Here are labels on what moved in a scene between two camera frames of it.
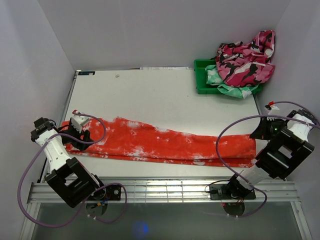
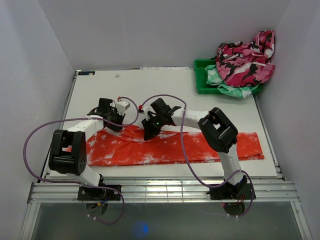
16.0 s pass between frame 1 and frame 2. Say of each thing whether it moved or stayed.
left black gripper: moved
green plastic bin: stayed
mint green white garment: stayed
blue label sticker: stayed
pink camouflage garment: stayed
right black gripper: moved
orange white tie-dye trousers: moved
